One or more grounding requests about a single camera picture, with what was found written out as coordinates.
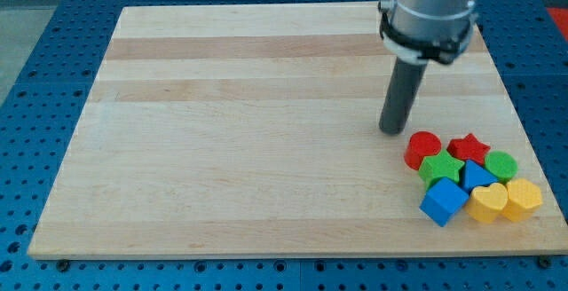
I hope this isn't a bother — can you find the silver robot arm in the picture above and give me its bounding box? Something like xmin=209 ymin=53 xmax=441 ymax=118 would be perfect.
xmin=378 ymin=0 xmax=477 ymax=66

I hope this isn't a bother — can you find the yellow hexagon block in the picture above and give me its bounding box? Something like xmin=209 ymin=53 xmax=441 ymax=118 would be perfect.
xmin=501 ymin=178 xmax=543 ymax=222

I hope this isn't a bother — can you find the light wooden board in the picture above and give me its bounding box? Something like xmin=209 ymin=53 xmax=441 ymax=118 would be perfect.
xmin=28 ymin=2 xmax=567 ymax=260

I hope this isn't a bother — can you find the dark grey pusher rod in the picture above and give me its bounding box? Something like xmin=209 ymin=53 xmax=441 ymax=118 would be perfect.
xmin=378 ymin=59 xmax=427 ymax=135

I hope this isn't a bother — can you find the red cylinder block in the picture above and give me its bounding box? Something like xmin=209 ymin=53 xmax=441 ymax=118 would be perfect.
xmin=403 ymin=131 xmax=442 ymax=170

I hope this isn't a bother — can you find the green star block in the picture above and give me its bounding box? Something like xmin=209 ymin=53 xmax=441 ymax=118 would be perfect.
xmin=418 ymin=150 xmax=465 ymax=191

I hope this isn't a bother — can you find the blue cube block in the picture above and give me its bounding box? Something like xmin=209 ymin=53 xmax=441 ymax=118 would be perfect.
xmin=419 ymin=177 xmax=469 ymax=227

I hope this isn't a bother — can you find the red star block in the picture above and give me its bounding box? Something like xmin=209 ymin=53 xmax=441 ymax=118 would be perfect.
xmin=446 ymin=133 xmax=491 ymax=166

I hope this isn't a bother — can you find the blue triangle block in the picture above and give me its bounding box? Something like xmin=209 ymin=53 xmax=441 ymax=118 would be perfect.
xmin=460 ymin=160 xmax=498 ymax=193

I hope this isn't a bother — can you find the yellow heart block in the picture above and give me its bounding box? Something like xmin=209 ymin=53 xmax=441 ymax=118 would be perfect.
xmin=463 ymin=183 xmax=508 ymax=224

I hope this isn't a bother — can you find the green cylinder block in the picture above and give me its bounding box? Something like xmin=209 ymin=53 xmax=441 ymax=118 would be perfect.
xmin=485 ymin=151 xmax=518 ymax=184

